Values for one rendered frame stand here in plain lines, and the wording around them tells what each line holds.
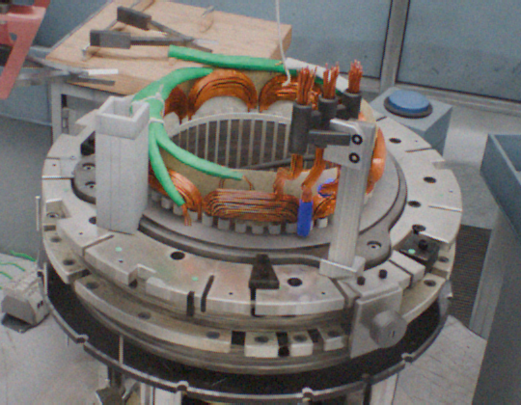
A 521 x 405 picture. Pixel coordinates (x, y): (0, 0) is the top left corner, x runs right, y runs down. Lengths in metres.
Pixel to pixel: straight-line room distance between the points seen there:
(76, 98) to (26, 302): 0.22
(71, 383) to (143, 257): 0.36
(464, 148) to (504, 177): 2.28
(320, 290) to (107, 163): 0.16
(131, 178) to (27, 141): 0.46
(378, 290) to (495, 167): 0.30
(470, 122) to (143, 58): 2.40
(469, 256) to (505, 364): 1.72
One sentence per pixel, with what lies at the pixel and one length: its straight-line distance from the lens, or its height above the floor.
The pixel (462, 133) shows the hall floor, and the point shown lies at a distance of 3.29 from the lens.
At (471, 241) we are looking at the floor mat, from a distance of 2.75.
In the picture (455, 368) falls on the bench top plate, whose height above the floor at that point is 0.78.
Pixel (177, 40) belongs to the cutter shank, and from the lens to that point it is 1.02.
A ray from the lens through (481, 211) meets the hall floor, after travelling 2.91.
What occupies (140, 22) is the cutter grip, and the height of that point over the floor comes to 1.09.
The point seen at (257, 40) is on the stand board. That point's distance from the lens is 1.09.
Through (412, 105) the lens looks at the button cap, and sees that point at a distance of 1.04.
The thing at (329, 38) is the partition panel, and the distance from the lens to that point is 3.19.
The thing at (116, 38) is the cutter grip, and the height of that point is 1.09.
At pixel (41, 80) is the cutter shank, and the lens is 0.76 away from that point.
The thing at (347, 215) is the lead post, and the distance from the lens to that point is 0.66.
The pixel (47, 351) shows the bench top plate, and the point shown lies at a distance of 1.10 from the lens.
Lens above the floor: 1.50
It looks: 32 degrees down
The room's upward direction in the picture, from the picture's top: 5 degrees clockwise
